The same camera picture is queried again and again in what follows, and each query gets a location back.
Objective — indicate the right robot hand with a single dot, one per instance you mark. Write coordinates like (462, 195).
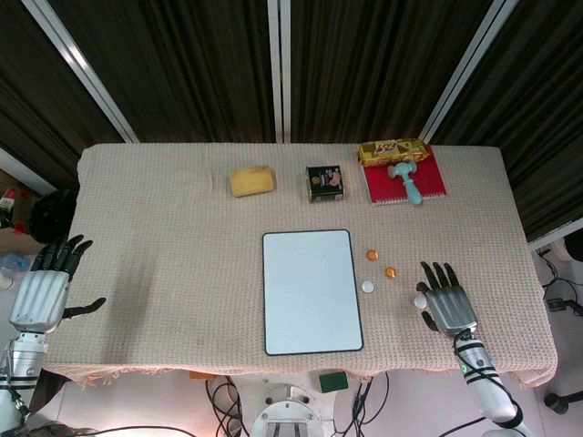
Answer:
(448, 309)

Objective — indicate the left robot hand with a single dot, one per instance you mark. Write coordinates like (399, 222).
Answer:
(38, 296)

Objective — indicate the white round magnet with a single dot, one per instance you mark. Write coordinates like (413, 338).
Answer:
(419, 301)
(367, 286)

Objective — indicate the orange round magnet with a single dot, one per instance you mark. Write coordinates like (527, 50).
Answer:
(390, 272)
(372, 255)

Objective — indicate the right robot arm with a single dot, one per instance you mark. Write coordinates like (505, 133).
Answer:
(483, 382)

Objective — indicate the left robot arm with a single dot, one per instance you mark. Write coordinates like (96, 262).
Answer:
(23, 355)

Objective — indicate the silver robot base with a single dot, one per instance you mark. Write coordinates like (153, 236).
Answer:
(284, 414)

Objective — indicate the clear plastic bottle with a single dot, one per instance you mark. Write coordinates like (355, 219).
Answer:
(11, 264)

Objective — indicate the cardboard box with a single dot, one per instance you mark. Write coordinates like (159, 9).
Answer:
(18, 240)

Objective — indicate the black bag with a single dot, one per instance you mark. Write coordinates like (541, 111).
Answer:
(50, 218)

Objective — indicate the light blue toy hammer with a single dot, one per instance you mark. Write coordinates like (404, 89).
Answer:
(412, 189)

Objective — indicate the beige waffle tablecloth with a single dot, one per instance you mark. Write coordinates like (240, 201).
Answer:
(159, 250)

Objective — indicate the green block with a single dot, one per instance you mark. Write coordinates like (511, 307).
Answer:
(333, 382)

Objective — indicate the white magnetic board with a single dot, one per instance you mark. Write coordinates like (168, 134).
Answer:
(309, 296)

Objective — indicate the red spiral notebook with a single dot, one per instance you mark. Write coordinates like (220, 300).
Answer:
(382, 186)

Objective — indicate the black stand foot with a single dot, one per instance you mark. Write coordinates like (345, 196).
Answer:
(562, 403)

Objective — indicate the golden biscuit pack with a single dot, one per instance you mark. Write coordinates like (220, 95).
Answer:
(391, 151)

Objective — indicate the small dark box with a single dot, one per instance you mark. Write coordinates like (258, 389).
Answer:
(324, 184)

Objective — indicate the black pleated curtain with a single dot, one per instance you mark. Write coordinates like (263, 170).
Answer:
(546, 114)
(27, 91)
(373, 68)
(182, 68)

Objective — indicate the yellow sponge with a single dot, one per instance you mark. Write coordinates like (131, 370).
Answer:
(252, 182)

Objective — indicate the aluminium frame post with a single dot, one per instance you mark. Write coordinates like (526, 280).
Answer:
(279, 68)
(464, 68)
(77, 68)

